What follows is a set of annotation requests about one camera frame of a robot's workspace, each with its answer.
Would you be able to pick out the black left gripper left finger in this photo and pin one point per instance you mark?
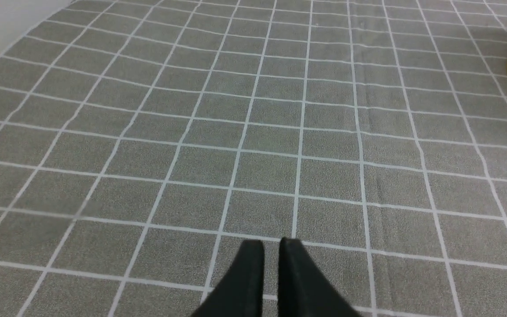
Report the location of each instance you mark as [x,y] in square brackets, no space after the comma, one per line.
[239,292]

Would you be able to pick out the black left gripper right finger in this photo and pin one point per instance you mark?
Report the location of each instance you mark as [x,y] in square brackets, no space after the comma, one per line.
[303,290]

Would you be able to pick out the grey checkered tablecloth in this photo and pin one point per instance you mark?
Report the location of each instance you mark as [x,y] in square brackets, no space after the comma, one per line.
[141,141]

